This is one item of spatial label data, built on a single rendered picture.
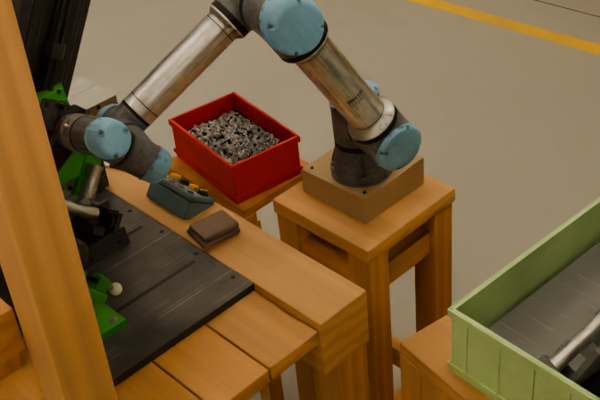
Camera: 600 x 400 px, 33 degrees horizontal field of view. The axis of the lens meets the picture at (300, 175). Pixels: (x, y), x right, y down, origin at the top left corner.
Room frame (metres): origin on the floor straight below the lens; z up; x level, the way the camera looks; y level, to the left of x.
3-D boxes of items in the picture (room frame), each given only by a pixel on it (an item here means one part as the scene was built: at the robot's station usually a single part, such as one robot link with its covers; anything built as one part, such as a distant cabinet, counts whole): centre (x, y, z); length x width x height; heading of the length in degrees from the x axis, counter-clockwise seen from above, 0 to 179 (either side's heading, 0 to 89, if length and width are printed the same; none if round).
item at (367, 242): (2.01, -0.15, 0.83); 0.32 x 0.32 x 0.04; 41
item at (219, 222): (1.85, 0.21, 0.91); 0.10 x 0.08 x 0.03; 121
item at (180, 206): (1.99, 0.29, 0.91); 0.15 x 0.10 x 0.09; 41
